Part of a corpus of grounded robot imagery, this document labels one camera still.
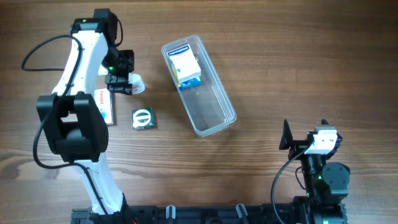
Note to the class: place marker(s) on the blue VapoDrops box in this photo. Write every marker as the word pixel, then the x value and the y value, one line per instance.
pixel 189 84

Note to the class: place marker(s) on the dark green round-logo box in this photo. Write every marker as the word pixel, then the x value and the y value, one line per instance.
pixel 143 119

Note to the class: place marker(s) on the small white lotion bottle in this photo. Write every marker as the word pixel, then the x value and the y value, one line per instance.
pixel 136 83

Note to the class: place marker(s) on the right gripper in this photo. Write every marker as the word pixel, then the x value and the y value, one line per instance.
pixel 300 147

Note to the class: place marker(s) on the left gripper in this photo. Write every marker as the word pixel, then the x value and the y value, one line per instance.
pixel 119 79

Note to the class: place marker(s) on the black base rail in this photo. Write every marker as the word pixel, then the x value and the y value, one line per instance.
pixel 240 213

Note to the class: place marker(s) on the white Panadol box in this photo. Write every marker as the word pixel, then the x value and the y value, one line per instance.
pixel 104 101

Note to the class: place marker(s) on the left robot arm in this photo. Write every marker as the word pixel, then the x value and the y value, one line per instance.
pixel 72 131

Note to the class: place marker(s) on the white Hansaplast box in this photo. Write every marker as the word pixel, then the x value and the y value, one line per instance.
pixel 184 64

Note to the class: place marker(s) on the clear plastic container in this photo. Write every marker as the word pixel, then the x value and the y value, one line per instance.
pixel 207 105

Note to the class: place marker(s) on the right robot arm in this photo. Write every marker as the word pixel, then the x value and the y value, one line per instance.
pixel 326 184

